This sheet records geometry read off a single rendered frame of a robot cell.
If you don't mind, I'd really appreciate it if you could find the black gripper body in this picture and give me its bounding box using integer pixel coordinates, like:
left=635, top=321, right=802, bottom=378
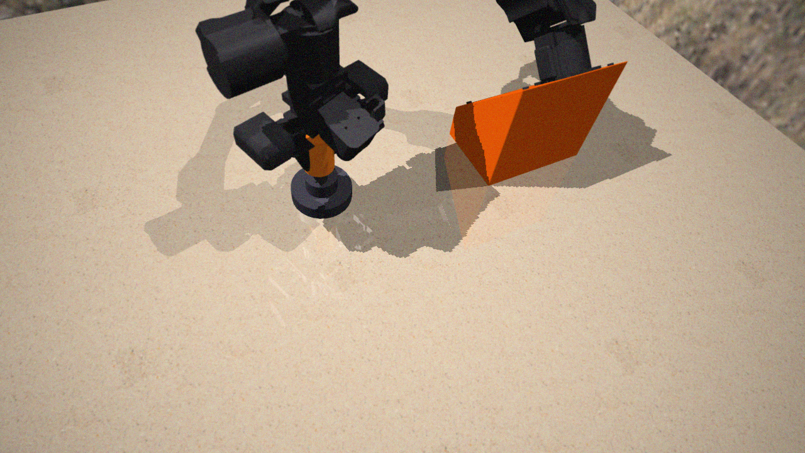
left=233, top=60, right=389, bottom=171

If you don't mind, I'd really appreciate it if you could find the dark grey round pedestal with shaft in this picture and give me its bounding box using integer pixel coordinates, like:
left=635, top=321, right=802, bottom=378
left=291, top=165, right=352, bottom=219

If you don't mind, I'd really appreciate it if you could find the orange cylinder with hole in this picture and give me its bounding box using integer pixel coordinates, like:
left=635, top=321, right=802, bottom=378
left=306, top=134, right=335, bottom=177

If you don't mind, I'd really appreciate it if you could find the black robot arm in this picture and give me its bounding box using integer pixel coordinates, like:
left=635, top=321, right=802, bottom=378
left=196, top=0, right=601, bottom=161

